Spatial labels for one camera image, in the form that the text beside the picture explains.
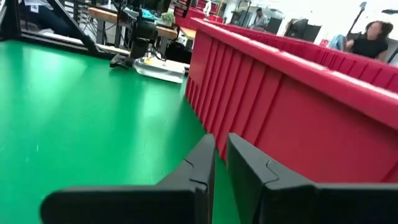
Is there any clear box with orange label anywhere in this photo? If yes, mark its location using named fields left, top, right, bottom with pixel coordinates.
left=133, top=57, right=187, bottom=84

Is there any person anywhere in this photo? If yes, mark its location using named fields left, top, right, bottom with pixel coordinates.
left=250, top=7, right=270, bottom=32
left=345, top=20, right=394, bottom=62

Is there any black background screen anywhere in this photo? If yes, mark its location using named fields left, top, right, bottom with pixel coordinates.
left=284, top=17, right=323, bottom=43

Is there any red background bin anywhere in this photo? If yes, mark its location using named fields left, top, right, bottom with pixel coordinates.
left=175, top=6, right=224, bottom=29

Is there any black aluminium table frame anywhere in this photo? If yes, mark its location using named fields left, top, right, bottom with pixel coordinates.
left=0, top=0, right=131, bottom=60

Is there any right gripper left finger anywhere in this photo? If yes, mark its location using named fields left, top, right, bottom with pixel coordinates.
left=40, top=133, right=217, bottom=224

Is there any person's leg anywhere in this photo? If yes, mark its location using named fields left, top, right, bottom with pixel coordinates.
left=27, top=6, right=75, bottom=37

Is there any small potted succulent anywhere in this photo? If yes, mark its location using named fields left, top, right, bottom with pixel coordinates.
left=160, top=11, right=175, bottom=27

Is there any wooden background workbench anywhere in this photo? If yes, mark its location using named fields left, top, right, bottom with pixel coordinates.
left=87, top=6, right=178, bottom=54

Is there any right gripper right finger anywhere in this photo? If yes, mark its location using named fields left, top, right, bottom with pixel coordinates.
left=226, top=133, right=398, bottom=224

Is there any red plastic laundry bin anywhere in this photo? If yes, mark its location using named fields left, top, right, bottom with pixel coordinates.
left=185, top=17, right=398, bottom=184

